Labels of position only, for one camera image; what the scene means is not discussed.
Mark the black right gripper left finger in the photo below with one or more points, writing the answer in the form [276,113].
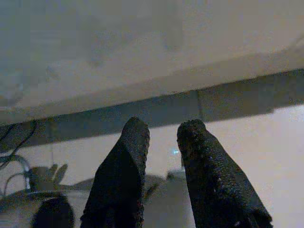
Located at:
[118,180]

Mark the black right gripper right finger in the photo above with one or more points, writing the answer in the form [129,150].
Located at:
[213,185]

